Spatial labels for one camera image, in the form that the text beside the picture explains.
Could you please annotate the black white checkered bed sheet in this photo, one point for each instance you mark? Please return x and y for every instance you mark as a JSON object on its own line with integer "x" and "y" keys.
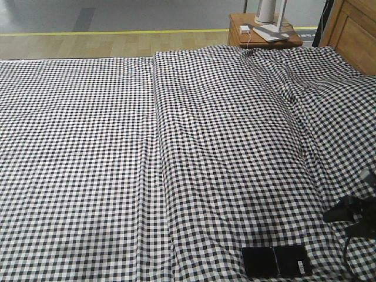
{"x": 164, "y": 168}

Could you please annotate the wooden headboard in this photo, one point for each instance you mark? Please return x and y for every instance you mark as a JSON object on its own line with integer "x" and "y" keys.
{"x": 350, "y": 30}

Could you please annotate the white charger adapter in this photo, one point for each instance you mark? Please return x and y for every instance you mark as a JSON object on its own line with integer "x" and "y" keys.
{"x": 244, "y": 29}

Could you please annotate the wooden nightstand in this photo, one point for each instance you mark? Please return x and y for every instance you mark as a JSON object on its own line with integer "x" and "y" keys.
{"x": 246, "y": 41}

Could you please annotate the white lamp base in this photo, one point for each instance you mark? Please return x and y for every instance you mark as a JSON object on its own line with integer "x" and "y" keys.
{"x": 271, "y": 33}

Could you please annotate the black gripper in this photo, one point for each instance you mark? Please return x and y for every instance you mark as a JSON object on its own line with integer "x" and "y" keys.
{"x": 344, "y": 211}

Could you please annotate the white cylindrical device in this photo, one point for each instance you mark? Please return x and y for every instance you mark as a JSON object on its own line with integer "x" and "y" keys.
{"x": 265, "y": 12}

